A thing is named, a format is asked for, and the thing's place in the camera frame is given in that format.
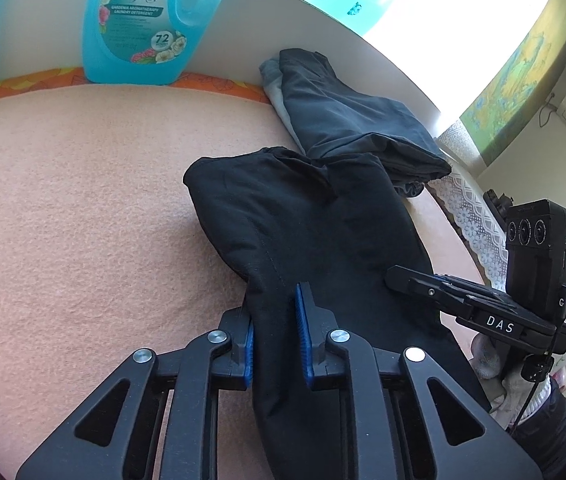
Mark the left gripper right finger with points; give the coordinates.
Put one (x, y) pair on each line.
(401, 416)

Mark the peach towel mat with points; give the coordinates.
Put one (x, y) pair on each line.
(102, 252)

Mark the blue detergent bottle right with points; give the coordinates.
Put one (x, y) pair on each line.
(142, 41)

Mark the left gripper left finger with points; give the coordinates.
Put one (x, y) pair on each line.
(156, 415)

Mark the black camera box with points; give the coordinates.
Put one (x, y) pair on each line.
(536, 245)

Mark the folded dark clothes stack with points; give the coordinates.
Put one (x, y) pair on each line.
(327, 118)

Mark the white lace cloth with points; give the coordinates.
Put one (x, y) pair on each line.
(462, 200)

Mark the white gloved right hand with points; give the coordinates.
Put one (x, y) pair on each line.
(506, 391)

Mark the landscape wall painting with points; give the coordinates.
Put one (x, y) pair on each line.
(507, 104)

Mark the black pants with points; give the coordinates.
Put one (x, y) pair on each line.
(277, 219)

